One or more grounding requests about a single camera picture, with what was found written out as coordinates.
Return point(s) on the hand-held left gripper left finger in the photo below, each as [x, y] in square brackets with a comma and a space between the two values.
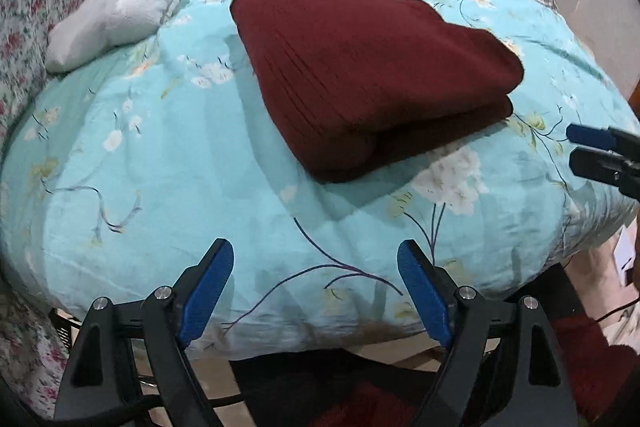
[210, 292]

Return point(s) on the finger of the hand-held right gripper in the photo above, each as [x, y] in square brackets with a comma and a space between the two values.
[600, 167]
[592, 135]

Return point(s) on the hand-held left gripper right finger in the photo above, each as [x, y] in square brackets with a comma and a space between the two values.
[422, 297]

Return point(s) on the maroon knit sweater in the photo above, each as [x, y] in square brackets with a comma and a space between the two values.
[375, 72]

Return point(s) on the light blue floral duvet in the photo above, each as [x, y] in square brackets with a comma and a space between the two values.
[175, 207]

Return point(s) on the person's red fuzzy clothing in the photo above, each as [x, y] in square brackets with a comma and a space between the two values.
[590, 357]

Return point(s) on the white towel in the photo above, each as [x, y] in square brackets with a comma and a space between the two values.
[120, 7]

